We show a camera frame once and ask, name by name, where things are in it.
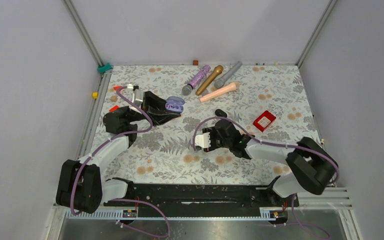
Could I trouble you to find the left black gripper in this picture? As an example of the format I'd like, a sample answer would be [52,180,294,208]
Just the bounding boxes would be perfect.
[120,91,181,127]

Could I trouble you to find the blue-grey earbud case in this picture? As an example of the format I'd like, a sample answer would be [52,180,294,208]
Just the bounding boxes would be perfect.
[165,96,185,114]

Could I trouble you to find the black earbud charging case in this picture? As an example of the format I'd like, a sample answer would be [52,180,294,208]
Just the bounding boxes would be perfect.
[214,109,228,118]

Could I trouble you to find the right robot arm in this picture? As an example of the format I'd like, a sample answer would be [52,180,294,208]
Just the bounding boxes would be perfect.
[191,117,339,206]

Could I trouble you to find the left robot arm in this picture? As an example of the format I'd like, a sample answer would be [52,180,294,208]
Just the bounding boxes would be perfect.
[55,89,185,214]

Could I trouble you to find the floral patterned table mat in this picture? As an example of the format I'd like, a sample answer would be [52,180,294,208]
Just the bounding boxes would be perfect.
[102,65,322,185]

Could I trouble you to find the purple glitter microphone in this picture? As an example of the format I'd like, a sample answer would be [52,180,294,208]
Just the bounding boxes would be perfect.
[181,65,211,96]

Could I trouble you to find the red plastic box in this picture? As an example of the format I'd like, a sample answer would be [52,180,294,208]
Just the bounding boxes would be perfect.
[252,110,277,132]

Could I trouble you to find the grey microphone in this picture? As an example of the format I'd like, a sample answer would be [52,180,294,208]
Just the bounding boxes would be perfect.
[213,61,243,89]

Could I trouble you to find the pink microphone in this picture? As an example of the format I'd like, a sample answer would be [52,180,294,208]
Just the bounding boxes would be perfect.
[199,81,241,103]

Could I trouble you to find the teal corner clamp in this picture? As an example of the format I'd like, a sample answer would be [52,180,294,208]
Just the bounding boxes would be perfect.
[97,62,113,74]

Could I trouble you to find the gold microphone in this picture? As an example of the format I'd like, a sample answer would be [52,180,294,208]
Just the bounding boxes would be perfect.
[195,65,224,96]

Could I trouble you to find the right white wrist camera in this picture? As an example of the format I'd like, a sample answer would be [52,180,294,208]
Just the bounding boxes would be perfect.
[193,132,211,149]

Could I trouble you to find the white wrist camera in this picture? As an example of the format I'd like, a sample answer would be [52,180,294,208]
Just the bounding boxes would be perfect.
[193,132,211,149]
[127,84,144,110]

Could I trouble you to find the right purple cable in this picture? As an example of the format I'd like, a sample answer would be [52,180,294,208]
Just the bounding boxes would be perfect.
[191,116,340,186]

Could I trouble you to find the purple cable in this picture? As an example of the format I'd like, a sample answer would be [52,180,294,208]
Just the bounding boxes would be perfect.
[191,116,340,186]
[69,86,154,217]

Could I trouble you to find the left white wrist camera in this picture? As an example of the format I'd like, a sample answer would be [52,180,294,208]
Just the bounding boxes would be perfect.
[127,84,144,110]

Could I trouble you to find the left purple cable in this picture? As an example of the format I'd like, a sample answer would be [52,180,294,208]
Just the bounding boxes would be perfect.
[69,86,154,217]

